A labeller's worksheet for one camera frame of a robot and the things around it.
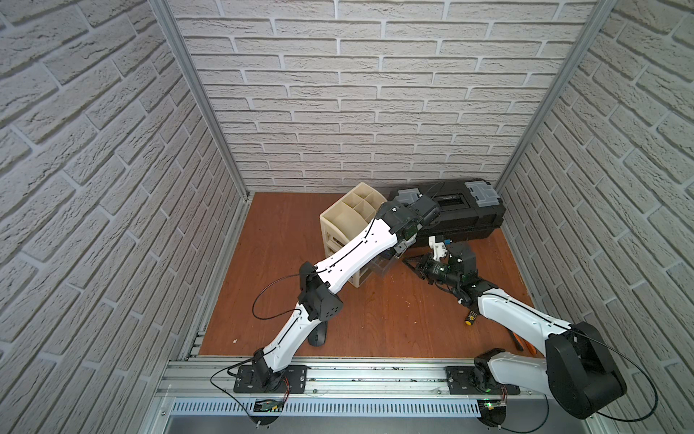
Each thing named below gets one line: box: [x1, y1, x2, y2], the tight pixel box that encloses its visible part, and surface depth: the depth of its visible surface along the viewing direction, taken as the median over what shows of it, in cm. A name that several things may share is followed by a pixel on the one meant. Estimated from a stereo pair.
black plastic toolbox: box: [388, 179, 507, 244], surface depth 96 cm
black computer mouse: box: [307, 320, 328, 348], surface depth 82 cm
